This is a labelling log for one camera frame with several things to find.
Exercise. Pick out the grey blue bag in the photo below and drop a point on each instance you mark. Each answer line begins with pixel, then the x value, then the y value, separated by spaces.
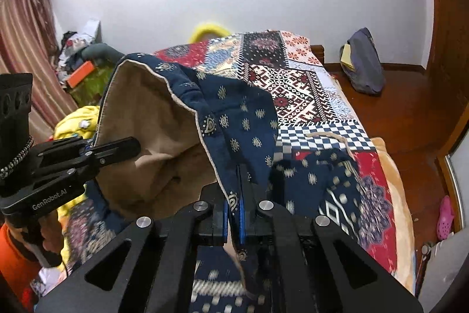
pixel 361 65

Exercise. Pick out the pink rubber clog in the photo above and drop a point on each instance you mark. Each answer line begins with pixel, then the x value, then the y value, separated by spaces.
pixel 445 220

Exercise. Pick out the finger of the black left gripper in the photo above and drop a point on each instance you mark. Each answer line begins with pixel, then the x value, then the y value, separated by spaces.
pixel 114 152

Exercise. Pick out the orange box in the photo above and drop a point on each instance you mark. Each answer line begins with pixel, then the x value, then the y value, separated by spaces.
pixel 80 74

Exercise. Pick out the navy patterned garment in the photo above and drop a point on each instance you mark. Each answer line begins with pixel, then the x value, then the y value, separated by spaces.
pixel 196 129

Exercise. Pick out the orange sleeve forearm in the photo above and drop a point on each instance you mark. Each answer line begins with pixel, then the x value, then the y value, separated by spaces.
pixel 19 268

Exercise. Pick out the beige fleece blanket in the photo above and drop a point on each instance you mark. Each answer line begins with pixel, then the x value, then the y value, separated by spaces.
pixel 405 239

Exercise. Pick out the clutter clothes pile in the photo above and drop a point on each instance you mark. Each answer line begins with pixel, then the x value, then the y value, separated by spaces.
pixel 79 47

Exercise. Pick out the striped pink curtain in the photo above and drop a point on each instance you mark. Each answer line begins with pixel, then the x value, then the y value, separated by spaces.
pixel 28 44

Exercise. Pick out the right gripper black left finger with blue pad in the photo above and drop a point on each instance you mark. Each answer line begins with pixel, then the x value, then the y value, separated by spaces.
pixel 148 267

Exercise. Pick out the patchwork bed cover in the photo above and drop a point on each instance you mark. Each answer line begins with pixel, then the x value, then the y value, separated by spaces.
pixel 312 114

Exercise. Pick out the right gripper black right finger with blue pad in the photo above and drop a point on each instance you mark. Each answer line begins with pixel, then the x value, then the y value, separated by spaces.
pixel 316 266

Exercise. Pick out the yellow printed cloth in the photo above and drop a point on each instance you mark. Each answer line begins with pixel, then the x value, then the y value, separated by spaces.
pixel 81 123

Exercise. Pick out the left hand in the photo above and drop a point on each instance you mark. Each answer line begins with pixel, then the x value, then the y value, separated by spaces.
pixel 51 232

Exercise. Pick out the white cabinet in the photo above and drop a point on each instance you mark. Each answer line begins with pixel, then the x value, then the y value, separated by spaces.
pixel 446 260

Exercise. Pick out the yellow ring pillow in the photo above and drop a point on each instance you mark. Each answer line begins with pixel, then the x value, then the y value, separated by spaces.
pixel 206 30

